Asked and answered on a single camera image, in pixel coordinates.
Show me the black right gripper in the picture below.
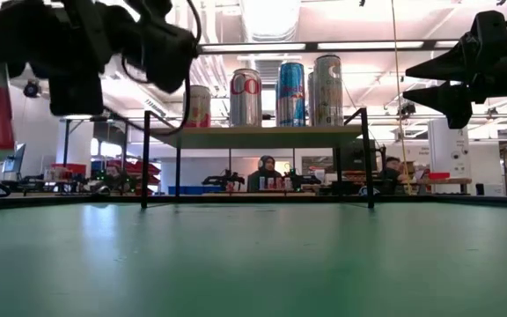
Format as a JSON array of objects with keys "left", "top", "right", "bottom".
[{"left": 401, "top": 11, "right": 507, "bottom": 130}]

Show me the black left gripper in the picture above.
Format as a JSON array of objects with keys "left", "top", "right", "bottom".
[{"left": 0, "top": 0, "right": 200, "bottom": 118}]

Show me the silver Diet Coke can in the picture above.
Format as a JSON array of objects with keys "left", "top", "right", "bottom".
[{"left": 229, "top": 68, "right": 264, "bottom": 129}]

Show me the black ceiling spotlight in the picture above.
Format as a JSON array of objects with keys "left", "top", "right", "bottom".
[
  {"left": 23, "top": 78, "right": 42, "bottom": 99},
  {"left": 400, "top": 100, "right": 418, "bottom": 118}
]

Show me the yellow tripod pole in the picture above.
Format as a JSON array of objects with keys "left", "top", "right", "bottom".
[{"left": 389, "top": 0, "right": 413, "bottom": 195}]

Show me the wooden side table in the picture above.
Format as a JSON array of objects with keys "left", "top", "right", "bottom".
[{"left": 393, "top": 176, "right": 474, "bottom": 195}]

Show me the person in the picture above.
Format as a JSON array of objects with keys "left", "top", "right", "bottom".
[
  {"left": 379, "top": 155, "right": 409, "bottom": 195},
  {"left": 246, "top": 154, "right": 283, "bottom": 193}
]

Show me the small white box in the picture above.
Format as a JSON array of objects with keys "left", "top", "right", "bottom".
[{"left": 483, "top": 182, "right": 507, "bottom": 197}]

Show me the grey computer monitor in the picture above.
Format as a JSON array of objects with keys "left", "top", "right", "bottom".
[{"left": 1, "top": 143, "right": 27, "bottom": 175}]

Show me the black computer monitor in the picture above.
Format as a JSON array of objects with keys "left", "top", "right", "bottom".
[{"left": 339, "top": 139, "right": 379, "bottom": 173}]

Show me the black overhead light bar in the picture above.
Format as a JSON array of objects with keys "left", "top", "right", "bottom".
[{"left": 195, "top": 38, "right": 507, "bottom": 57}]

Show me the red parts bin rack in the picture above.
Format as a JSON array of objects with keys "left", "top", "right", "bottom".
[{"left": 102, "top": 158, "right": 163, "bottom": 195}]

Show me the blue storage bin row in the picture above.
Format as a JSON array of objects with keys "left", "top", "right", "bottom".
[{"left": 167, "top": 185, "right": 224, "bottom": 196}]

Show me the green table mat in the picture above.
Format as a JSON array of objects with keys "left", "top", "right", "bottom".
[{"left": 0, "top": 202, "right": 507, "bottom": 317}]

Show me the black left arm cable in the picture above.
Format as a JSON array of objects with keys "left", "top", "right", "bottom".
[{"left": 120, "top": 0, "right": 205, "bottom": 137}]

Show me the wooden shelf with black frame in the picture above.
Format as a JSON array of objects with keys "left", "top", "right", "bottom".
[{"left": 140, "top": 107, "right": 376, "bottom": 210}]

